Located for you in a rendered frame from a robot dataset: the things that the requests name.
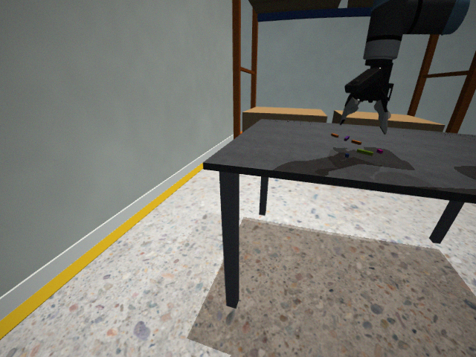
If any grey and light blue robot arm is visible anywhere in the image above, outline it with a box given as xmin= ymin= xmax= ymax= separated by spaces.
xmin=345 ymin=0 xmax=470 ymax=93

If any lime green rod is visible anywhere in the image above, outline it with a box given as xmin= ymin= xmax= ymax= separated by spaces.
xmin=357 ymin=149 xmax=373 ymax=155

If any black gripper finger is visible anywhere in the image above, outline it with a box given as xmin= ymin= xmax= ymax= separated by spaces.
xmin=374 ymin=88 xmax=391 ymax=135
xmin=339 ymin=93 xmax=360 ymax=125

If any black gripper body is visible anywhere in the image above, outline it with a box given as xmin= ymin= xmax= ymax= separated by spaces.
xmin=356 ymin=59 xmax=394 ymax=103

